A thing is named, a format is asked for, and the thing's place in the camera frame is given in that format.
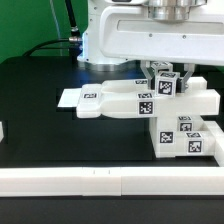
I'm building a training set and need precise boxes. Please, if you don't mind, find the white chair back frame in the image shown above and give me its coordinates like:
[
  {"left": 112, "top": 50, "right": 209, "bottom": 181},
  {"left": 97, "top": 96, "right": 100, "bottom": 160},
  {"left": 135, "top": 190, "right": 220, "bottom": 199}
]
[{"left": 76, "top": 79, "right": 220, "bottom": 119}]

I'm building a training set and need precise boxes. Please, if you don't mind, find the white chair seat part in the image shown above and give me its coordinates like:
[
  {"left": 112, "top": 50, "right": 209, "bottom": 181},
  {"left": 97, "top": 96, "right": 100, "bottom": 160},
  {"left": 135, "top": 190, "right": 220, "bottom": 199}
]
[{"left": 149, "top": 116, "right": 183, "bottom": 158}]

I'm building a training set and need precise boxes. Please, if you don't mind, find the white front rail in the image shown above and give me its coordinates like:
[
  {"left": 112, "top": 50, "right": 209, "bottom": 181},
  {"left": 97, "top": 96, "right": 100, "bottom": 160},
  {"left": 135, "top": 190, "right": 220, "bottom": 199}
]
[{"left": 0, "top": 167, "right": 224, "bottom": 197}]

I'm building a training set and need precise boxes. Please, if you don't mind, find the white left rail stub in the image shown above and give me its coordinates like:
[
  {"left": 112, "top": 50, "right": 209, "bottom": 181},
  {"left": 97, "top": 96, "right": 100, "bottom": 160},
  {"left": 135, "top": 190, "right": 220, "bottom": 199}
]
[{"left": 0, "top": 121, "right": 4, "bottom": 143}]

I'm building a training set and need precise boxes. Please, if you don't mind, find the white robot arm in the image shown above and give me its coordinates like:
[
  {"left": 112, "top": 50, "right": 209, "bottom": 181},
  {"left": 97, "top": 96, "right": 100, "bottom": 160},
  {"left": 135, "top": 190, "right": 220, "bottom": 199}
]
[{"left": 78, "top": 0, "right": 224, "bottom": 92}]

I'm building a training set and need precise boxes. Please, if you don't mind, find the black hanging cable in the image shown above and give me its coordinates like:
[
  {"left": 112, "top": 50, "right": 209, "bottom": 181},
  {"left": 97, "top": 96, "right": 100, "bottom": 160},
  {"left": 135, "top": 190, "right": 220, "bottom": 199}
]
[{"left": 64, "top": 0, "right": 80, "bottom": 38}]

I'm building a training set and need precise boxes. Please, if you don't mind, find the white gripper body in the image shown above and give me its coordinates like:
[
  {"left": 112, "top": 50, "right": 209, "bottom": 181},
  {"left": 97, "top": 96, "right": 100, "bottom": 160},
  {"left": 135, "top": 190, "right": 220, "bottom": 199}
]
[{"left": 99, "top": 3, "right": 224, "bottom": 66}]

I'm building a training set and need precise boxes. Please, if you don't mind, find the black cable on table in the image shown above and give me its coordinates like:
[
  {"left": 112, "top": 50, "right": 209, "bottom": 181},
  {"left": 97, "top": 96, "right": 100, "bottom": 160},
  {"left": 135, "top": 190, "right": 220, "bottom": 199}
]
[{"left": 22, "top": 37, "right": 83, "bottom": 57}]

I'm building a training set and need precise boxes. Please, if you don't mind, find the white marker base plate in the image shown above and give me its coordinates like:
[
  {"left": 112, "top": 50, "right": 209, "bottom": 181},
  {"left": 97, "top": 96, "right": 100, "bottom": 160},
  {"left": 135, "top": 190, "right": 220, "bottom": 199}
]
[{"left": 58, "top": 88, "right": 81, "bottom": 108}]

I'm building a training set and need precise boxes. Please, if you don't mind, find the white rail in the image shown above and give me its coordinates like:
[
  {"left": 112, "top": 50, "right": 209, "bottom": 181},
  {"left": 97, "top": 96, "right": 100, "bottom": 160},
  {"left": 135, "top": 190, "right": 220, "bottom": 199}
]
[
  {"left": 0, "top": 167, "right": 224, "bottom": 197},
  {"left": 204, "top": 121, "right": 224, "bottom": 167}
]

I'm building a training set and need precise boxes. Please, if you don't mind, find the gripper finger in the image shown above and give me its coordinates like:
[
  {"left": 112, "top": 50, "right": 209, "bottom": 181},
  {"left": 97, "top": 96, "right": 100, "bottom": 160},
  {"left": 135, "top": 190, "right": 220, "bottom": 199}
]
[
  {"left": 140, "top": 60, "right": 154, "bottom": 88},
  {"left": 180, "top": 63, "right": 195, "bottom": 93}
]

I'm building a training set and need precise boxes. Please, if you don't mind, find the white right rail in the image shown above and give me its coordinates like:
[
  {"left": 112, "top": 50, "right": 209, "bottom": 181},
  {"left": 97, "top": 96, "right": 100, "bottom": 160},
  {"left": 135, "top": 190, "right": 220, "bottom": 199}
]
[{"left": 204, "top": 121, "right": 224, "bottom": 167}]

